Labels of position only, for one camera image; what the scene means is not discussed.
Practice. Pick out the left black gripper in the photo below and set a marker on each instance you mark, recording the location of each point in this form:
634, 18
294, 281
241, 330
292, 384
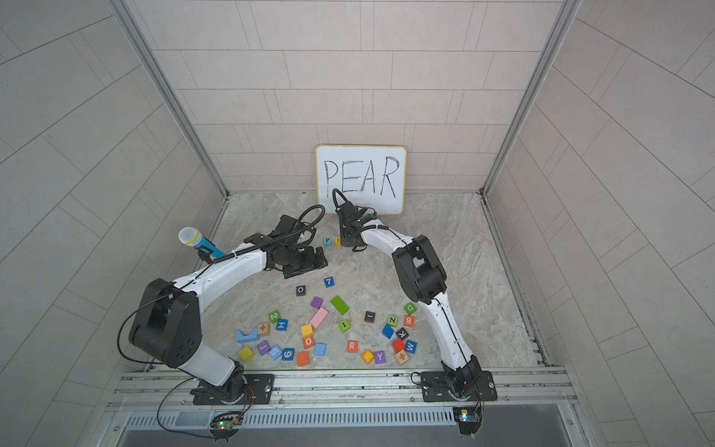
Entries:
309, 263

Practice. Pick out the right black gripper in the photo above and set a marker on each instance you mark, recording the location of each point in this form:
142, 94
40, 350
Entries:
349, 228

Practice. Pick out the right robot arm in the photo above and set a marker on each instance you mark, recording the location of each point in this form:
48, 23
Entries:
422, 277

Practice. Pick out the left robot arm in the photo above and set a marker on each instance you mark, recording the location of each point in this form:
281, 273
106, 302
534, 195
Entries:
168, 323

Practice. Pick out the white board reading PEAR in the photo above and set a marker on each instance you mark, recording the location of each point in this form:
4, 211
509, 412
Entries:
371, 176

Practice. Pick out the green 2 block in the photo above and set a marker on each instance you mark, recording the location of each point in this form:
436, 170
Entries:
274, 317

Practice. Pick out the long green block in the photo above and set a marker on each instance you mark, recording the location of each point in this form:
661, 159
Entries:
340, 305

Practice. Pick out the pink long block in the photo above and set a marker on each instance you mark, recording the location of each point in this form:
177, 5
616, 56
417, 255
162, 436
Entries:
319, 317

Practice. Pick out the blue arch block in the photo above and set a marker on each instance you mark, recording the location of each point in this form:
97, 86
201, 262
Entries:
245, 338

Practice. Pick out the green I block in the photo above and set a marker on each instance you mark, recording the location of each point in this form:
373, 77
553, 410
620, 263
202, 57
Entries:
344, 326

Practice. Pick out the orange 0 block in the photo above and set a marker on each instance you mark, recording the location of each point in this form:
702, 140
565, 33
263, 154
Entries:
309, 341

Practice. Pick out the blue toy microphone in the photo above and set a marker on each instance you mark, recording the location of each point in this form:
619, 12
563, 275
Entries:
192, 237

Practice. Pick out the blue 9 block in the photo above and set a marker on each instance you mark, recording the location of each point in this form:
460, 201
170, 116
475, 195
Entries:
288, 354

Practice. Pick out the green D block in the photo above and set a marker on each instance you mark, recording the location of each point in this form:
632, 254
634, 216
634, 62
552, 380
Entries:
410, 308

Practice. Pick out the green N block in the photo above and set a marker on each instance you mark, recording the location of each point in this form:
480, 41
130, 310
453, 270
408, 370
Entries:
393, 320

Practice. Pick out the blue W block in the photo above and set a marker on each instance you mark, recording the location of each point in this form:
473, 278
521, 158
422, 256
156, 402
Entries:
410, 346

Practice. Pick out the purple Y block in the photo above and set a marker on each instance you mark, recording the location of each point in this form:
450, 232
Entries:
379, 357

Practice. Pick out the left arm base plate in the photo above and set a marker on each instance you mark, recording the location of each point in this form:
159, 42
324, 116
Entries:
257, 386

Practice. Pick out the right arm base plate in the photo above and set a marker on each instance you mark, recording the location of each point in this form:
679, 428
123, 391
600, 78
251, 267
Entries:
434, 387

